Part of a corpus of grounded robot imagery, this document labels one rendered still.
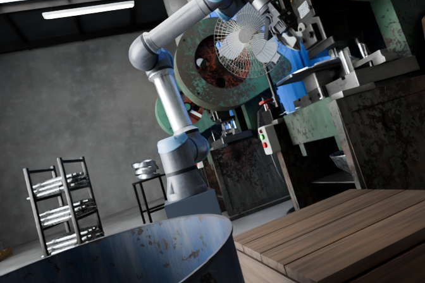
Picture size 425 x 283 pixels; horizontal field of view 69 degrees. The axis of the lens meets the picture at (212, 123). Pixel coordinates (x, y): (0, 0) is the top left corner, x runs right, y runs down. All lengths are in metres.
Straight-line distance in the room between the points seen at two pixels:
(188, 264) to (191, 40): 2.36
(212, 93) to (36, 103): 6.08
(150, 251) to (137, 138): 7.25
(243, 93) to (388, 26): 1.46
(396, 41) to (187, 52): 1.68
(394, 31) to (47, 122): 7.41
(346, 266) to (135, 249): 0.34
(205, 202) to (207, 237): 0.62
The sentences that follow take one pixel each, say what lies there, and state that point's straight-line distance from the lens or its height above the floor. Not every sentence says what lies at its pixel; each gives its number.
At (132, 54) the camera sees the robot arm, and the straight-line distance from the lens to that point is 1.27.
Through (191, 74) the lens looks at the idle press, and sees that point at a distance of 2.63.
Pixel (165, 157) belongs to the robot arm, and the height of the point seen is 0.61.
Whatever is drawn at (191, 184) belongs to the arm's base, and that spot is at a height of 0.49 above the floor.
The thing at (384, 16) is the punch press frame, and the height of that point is 0.91.
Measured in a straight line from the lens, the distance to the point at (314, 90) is 1.38.
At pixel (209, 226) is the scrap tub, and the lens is 0.47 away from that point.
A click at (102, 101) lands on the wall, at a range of 8.00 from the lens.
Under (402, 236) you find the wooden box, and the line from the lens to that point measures 0.60.
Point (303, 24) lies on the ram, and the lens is 1.52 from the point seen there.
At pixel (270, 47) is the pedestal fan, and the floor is 1.16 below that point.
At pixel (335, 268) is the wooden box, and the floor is 0.35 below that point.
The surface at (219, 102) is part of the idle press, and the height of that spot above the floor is 0.98.
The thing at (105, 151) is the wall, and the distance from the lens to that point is 7.78.
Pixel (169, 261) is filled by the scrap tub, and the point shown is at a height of 0.41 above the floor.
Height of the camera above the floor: 0.56
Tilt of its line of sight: 6 degrees up
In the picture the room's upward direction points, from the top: 17 degrees counter-clockwise
